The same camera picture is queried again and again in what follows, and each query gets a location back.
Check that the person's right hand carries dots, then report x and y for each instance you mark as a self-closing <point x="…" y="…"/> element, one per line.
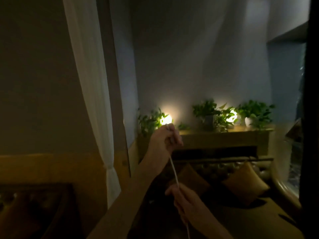
<point x="192" y="206"/>

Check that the person's left hand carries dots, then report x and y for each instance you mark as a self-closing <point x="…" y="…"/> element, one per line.
<point x="159" y="144"/>

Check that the person's left forearm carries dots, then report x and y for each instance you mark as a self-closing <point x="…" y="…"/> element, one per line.
<point x="124" y="209"/>

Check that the trailing green potted plant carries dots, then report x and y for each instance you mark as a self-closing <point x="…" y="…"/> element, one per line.
<point x="149" y="121"/>

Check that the glowing globe lamp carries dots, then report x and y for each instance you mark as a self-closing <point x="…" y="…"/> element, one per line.
<point x="166" y="119"/>
<point x="232" y="117"/>

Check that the orange square cushion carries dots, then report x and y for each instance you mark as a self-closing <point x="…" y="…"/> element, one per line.
<point x="192" y="180"/>
<point x="245" y="184"/>

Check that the green plant in grey pot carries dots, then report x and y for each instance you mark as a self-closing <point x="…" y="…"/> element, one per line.
<point x="205" y="110"/>

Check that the brown tufted leather sofa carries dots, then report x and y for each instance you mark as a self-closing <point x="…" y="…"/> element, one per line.
<point x="249" y="221"/>

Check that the white sheer curtain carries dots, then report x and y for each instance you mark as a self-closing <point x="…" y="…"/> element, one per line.
<point x="92" y="72"/>

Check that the green plant in white pot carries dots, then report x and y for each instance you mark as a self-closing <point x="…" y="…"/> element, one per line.
<point x="256" y="111"/>

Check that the brown heavy curtain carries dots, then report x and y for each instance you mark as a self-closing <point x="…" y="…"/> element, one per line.
<point x="310" y="121"/>

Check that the wooden wall shelf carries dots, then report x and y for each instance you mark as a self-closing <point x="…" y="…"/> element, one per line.
<point x="224" y="139"/>

